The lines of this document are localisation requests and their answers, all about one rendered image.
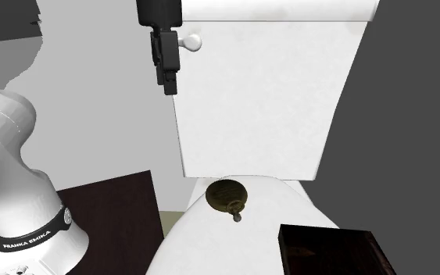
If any round olive brown flask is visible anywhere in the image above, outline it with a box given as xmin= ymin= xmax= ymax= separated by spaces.
xmin=205 ymin=179 xmax=249 ymax=223

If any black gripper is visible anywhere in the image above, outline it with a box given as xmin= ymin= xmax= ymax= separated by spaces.
xmin=135 ymin=0 xmax=183 ymax=97

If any dark brown box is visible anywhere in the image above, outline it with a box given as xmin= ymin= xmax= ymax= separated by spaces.
xmin=277 ymin=223 xmax=398 ymax=275

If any dark brown robot stand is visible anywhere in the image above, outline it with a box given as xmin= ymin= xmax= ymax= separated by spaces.
xmin=0 ymin=170 xmax=166 ymax=275

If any white toilet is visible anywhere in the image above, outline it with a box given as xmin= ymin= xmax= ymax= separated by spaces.
xmin=145 ymin=0 xmax=381 ymax=275

